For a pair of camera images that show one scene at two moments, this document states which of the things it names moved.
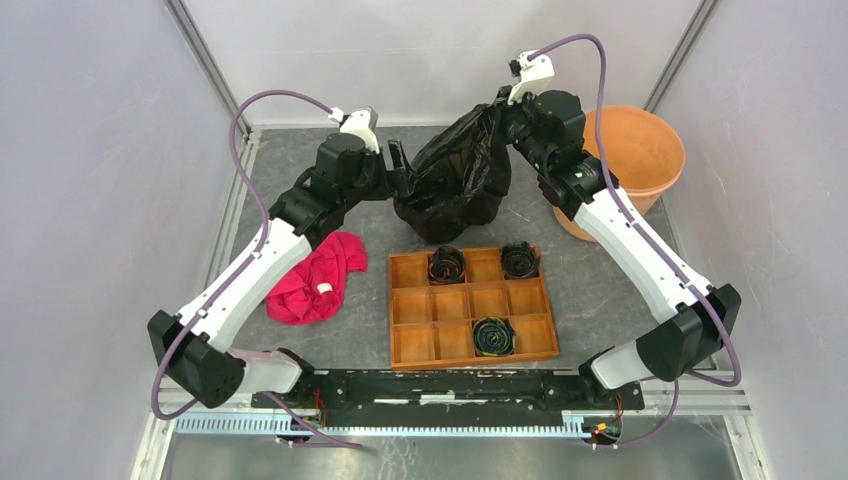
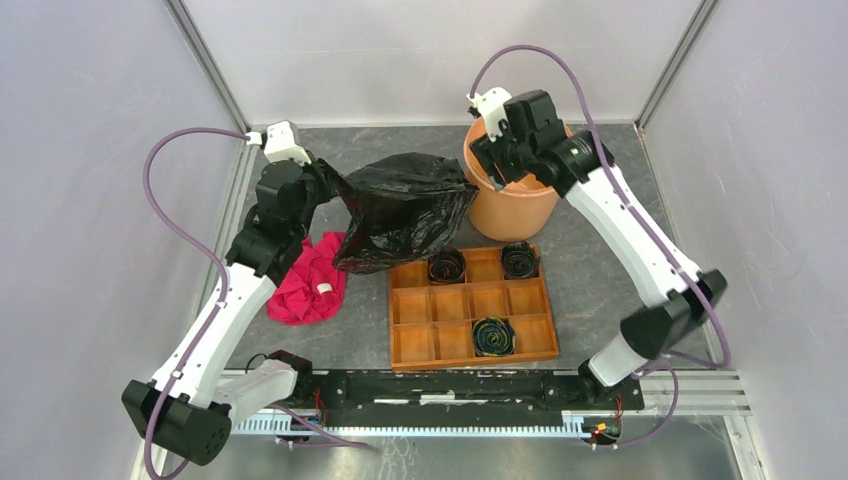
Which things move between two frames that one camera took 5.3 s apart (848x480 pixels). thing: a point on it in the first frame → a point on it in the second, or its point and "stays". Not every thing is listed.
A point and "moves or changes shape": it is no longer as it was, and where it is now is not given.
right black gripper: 506,110 → 487,153
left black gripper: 400,181 → 321,174
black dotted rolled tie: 519,260 stays
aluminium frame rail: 685,398 stays
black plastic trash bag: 460,179 moves or changes shape
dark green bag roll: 493,336 stays
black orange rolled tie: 446,266 stays
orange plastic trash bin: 643,150 → 519,212
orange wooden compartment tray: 431,324 stays
